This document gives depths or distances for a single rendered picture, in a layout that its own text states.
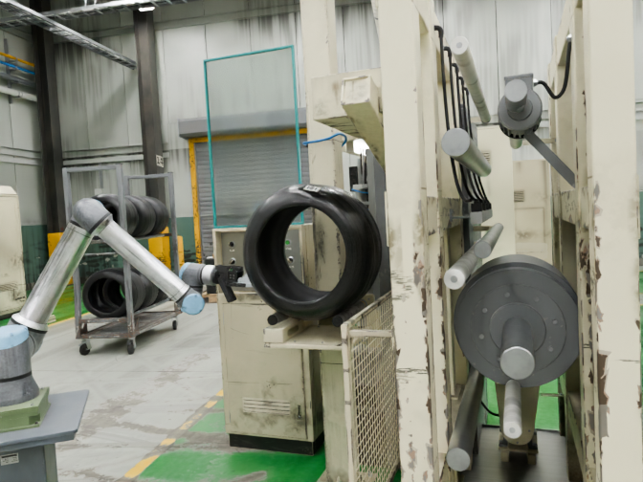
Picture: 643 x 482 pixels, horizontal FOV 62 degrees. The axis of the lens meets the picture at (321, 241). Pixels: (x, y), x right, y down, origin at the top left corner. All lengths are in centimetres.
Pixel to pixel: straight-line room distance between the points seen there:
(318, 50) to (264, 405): 190
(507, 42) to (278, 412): 965
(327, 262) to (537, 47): 964
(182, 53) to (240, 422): 1039
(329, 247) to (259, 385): 102
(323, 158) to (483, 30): 940
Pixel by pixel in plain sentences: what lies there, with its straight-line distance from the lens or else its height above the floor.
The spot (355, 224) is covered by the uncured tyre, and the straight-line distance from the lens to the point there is 206.
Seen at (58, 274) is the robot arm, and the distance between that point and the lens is 248.
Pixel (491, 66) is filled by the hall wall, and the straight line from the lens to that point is 1153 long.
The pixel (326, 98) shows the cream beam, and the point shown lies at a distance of 185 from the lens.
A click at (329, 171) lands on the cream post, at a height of 151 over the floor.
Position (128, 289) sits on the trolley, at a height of 67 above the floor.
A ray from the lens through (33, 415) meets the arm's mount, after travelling 232.
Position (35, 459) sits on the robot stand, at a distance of 241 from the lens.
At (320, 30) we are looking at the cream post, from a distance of 260.
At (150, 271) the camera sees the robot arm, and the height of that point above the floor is 113.
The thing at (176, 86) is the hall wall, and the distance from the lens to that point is 1268.
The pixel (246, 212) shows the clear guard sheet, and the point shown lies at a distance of 303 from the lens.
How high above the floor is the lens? 133
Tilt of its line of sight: 3 degrees down
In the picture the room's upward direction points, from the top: 3 degrees counter-clockwise
